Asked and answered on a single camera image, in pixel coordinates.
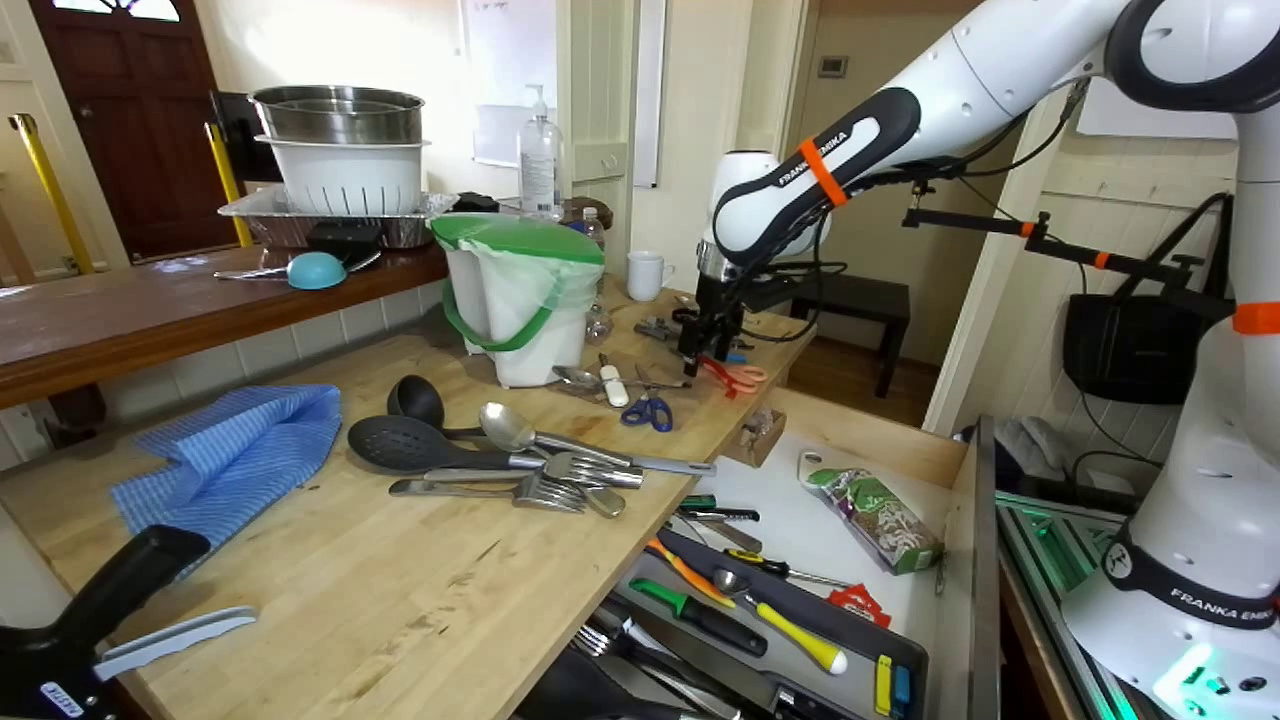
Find grey white peeler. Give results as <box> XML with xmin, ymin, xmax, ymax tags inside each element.
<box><xmin>597</xmin><ymin>357</ymin><xmax>634</xmax><ymax>413</ymax></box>

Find black bench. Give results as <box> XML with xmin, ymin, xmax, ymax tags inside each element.
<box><xmin>783</xmin><ymin>271</ymin><xmax>912</xmax><ymax>401</ymax></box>

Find small plastic water bottle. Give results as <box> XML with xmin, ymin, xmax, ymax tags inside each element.
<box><xmin>566</xmin><ymin>198</ymin><xmax>618</xmax><ymax>257</ymax></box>

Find red plastic packet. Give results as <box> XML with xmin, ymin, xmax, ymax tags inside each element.
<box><xmin>826</xmin><ymin>581</ymin><xmax>897</xmax><ymax>634</ymax></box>

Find grey drain tray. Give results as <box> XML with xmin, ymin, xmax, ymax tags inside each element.
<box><xmin>217</xmin><ymin>185</ymin><xmax>458</xmax><ymax>230</ymax></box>

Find orange handled tool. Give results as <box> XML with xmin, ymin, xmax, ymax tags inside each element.
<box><xmin>646</xmin><ymin>535</ymin><xmax>735</xmax><ymax>618</ymax></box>

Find black handled kitchen knife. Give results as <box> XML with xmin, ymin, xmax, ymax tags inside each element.
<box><xmin>584</xmin><ymin>604</ymin><xmax>803</xmax><ymax>720</ymax></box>

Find metal bowl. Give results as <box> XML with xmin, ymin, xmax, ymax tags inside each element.
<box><xmin>254</xmin><ymin>83</ymin><xmax>428</xmax><ymax>150</ymax></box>

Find black bag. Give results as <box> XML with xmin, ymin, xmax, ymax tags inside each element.
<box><xmin>1061</xmin><ymin>193</ymin><xmax>1236</xmax><ymax>409</ymax></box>

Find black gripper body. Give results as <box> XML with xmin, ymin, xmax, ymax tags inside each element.
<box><xmin>672</xmin><ymin>271</ymin><xmax>752</xmax><ymax>352</ymax></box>

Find metal tongs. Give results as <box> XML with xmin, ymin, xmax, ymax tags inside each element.
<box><xmin>388</xmin><ymin>469</ymin><xmax>634</xmax><ymax>523</ymax></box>

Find large black spoon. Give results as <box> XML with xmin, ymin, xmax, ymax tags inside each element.
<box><xmin>350</xmin><ymin>413</ymin><xmax>646</xmax><ymax>494</ymax></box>

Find blue ladle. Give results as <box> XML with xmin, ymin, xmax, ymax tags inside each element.
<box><xmin>211</xmin><ymin>249</ymin><xmax>353</xmax><ymax>296</ymax></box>

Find metal ladle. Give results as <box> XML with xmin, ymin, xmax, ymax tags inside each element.
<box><xmin>475</xmin><ymin>397</ymin><xmax>717</xmax><ymax>479</ymax></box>

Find blue cloth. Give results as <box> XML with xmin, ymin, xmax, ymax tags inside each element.
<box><xmin>107</xmin><ymin>380</ymin><xmax>350</xmax><ymax>547</ymax></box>

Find white bin green lid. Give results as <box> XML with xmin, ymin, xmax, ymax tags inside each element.
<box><xmin>428</xmin><ymin>214</ymin><xmax>611</xmax><ymax>392</ymax></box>

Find small metal utensil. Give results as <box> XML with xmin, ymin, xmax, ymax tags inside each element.
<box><xmin>544</xmin><ymin>361</ymin><xmax>609</xmax><ymax>401</ymax></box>

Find peach handled scissors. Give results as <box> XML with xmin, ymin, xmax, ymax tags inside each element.
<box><xmin>701</xmin><ymin>357</ymin><xmax>774</xmax><ymax>404</ymax></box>

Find yellow handled scoop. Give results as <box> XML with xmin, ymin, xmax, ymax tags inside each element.
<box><xmin>692</xmin><ymin>554</ymin><xmax>852</xmax><ymax>679</ymax></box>

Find orange strap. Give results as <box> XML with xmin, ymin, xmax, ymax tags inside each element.
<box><xmin>1228</xmin><ymin>301</ymin><xmax>1280</xmax><ymax>340</ymax></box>
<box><xmin>795</xmin><ymin>138</ymin><xmax>852</xmax><ymax>214</ymax></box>

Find yellow pole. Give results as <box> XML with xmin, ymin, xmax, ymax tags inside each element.
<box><xmin>4</xmin><ymin>112</ymin><xmax>99</xmax><ymax>276</ymax></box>
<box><xmin>201</xmin><ymin>122</ymin><xmax>258</xmax><ymax>252</ymax></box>

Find green handled black tool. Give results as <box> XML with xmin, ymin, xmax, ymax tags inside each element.
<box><xmin>629</xmin><ymin>575</ymin><xmax>774</xmax><ymax>662</ymax></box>

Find tall clear glass bottle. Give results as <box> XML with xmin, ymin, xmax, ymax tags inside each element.
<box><xmin>516</xmin><ymin>81</ymin><xmax>566</xmax><ymax>225</ymax></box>

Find black camera pole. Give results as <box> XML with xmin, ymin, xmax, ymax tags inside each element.
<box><xmin>899</xmin><ymin>204</ymin><xmax>1236</xmax><ymax>291</ymax></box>

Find dark brown door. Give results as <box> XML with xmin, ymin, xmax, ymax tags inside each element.
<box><xmin>28</xmin><ymin>0</ymin><xmax>242</xmax><ymax>265</ymax></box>

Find white mug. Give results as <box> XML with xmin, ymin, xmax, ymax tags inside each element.
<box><xmin>625</xmin><ymin>249</ymin><xmax>670</xmax><ymax>308</ymax></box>

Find dark wooden counter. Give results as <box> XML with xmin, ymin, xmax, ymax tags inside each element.
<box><xmin>0</xmin><ymin>244</ymin><xmax>452</xmax><ymax>413</ymax></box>

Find white dish rack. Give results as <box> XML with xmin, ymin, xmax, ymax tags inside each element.
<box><xmin>258</xmin><ymin>138</ymin><xmax>431</xmax><ymax>222</ymax></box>

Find green bag pack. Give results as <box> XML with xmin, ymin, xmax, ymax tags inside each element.
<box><xmin>795</xmin><ymin>447</ymin><xmax>948</xmax><ymax>575</ymax></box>

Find open wooden drawer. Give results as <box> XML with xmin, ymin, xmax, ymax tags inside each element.
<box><xmin>512</xmin><ymin>385</ymin><xmax>1003</xmax><ymax>720</ymax></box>

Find black cutlery tray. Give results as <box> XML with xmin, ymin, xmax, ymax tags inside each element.
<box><xmin>512</xmin><ymin>527</ymin><xmax>934</xmax><ymax>720</ymax></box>

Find small black ladle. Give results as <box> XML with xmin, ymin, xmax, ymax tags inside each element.
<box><xmin>385</xmin><ymin>371</ymin><xmax>486</xmax><ymax>442</ymax></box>

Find blue handled scissors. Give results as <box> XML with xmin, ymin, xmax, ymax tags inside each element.
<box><xmin>622</xmin><ymin>392</ymin><xmax>676</xmax><ymax>438</ymax></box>

